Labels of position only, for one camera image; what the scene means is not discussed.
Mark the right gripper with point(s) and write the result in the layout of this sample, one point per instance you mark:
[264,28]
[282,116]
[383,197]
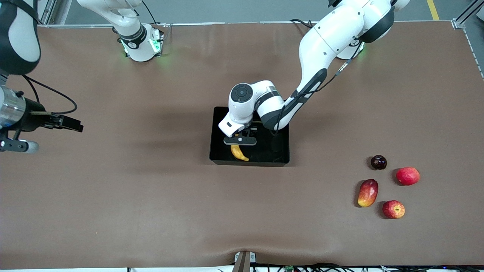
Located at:
[33,115]

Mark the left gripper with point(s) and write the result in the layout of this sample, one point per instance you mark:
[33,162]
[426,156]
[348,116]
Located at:
[251,132]

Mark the yellow banana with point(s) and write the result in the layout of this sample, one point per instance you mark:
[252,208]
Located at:
[239,152]

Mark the black plastic box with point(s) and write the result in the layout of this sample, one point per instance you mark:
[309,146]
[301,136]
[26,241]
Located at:
[264,155]

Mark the red yellow striped apple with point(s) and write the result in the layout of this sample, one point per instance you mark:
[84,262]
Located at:
[393,209]

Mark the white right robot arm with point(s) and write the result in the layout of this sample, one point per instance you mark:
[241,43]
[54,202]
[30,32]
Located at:
[132,34]

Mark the dark purple mangosteen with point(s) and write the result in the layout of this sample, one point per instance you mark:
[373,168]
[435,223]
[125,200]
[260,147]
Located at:
[378,162]

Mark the red yellow mango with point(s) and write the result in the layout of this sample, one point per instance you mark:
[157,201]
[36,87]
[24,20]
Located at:
[368,193]

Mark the small green circuit board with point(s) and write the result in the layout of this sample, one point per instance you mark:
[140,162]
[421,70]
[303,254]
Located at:
[289,268]

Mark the red pink round fruit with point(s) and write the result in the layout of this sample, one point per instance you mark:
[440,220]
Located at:
[408,176]

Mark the silver table edge rail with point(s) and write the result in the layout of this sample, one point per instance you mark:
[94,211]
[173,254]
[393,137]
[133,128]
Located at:
[245,23]

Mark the aluminium frame profile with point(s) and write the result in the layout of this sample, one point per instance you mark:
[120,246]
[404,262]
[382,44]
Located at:
[467,13]
[47,9]

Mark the metal clamp bracket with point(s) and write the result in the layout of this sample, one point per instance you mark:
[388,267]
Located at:
[244,262]

